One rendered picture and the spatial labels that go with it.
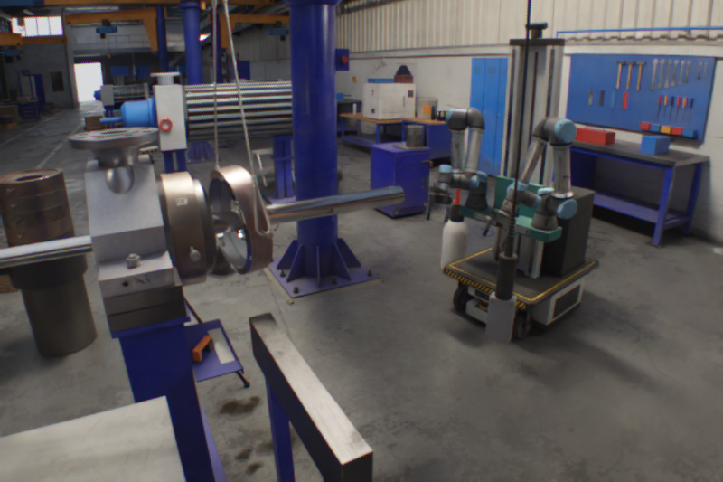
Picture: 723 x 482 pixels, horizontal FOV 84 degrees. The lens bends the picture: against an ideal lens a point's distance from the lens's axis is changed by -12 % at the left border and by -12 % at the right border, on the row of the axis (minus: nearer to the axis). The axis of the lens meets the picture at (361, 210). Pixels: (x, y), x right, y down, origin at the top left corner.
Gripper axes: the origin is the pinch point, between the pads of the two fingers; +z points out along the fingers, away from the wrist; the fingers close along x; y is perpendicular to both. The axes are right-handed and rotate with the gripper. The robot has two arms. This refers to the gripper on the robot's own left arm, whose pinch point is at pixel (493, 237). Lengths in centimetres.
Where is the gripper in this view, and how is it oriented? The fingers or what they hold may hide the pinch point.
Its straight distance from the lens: 241.6
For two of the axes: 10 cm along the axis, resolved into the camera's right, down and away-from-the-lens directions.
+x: 5.0, 3.8, -7.8
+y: -7.6, -2.2, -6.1
